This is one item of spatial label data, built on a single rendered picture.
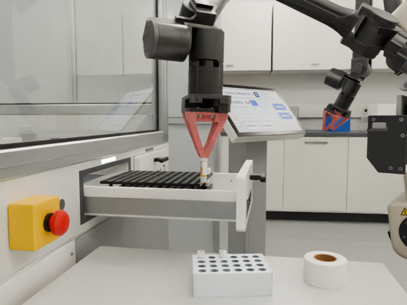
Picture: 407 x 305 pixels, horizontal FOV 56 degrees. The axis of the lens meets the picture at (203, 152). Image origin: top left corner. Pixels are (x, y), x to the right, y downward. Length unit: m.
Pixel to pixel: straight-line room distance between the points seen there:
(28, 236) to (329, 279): 0.47
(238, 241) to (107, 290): 1.33
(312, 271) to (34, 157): 0.49
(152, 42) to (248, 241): 1.46
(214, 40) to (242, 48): 3.65
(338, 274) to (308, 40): 3.77
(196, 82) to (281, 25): 3.74
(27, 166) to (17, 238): 0.11
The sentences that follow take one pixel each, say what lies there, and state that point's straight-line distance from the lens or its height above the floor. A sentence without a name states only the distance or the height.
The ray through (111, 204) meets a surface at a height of 0.86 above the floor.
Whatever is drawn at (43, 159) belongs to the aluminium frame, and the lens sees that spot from 0.72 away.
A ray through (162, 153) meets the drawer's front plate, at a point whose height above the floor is 0.92.
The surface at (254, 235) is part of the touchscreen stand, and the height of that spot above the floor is 0.46.
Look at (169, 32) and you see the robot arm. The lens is 0.59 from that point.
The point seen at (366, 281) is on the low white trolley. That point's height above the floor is 0.76.
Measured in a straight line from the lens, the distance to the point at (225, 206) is 0.76.
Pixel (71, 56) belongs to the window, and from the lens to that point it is 0.84.
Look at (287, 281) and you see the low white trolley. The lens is 0.70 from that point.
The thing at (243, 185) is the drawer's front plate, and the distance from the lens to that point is 0.73.
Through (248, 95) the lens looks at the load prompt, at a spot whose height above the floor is 1.15.
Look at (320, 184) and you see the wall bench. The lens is 3.98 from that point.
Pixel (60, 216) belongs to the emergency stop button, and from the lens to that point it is 0.63.
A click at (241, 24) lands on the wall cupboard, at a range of 4.32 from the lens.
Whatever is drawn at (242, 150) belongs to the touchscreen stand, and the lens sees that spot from 1.84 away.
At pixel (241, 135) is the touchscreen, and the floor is 0.97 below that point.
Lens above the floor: 1.04
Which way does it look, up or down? 5 degrees down
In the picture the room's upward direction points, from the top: straight up
